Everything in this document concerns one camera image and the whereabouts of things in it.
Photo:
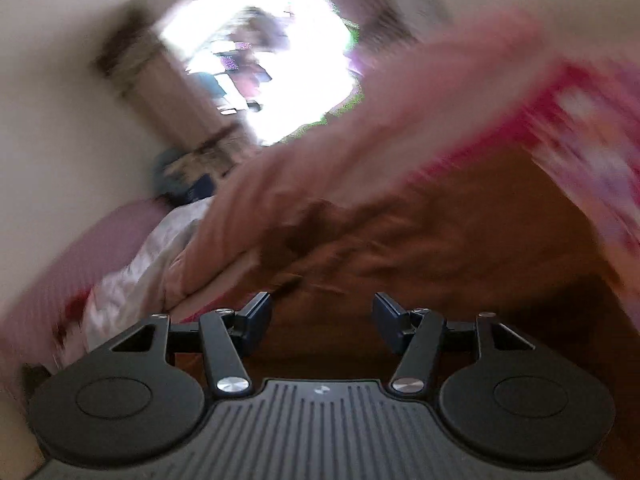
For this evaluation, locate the pink floral blanket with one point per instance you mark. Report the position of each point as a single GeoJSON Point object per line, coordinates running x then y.
{"type": "Point", "coordinates": [590, 150]}

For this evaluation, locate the hanging laundry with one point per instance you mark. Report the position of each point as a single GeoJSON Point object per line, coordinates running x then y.
{"type": "Point", "coordinates": [255, 60]}

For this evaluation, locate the brown garment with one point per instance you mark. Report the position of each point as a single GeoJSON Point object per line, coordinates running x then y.
{"type": "Point", "coordinates": [475, 260]}

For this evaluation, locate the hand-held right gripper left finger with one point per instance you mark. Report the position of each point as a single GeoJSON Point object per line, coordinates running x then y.
{"type": "Point", "coordinates": [257, 317]}

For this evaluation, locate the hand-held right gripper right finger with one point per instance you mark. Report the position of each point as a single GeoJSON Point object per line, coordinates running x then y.
{"type": "Point", "coordinates": [387, 317]}

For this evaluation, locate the pink duvet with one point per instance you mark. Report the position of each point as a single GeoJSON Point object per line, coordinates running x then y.
{"type": "Point", "coordinates": [350, 135]}

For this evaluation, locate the pink bed sheet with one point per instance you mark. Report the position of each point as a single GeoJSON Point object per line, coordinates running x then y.
{"type": "Point", "coordinates": [55, 270]}

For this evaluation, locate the pile of clothes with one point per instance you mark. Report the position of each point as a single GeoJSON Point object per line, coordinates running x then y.
{"type": "Point", "coordinates": [180, 180]}

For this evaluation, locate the white bedding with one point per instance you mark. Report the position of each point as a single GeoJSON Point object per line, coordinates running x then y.
{"type": "Point", "coordinates": [140, 280]}

